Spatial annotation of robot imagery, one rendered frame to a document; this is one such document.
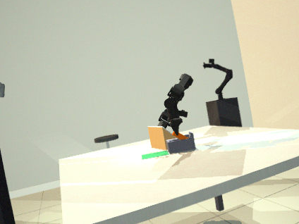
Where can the orange l-shaped part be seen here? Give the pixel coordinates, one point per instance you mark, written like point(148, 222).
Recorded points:
point(180, 136)

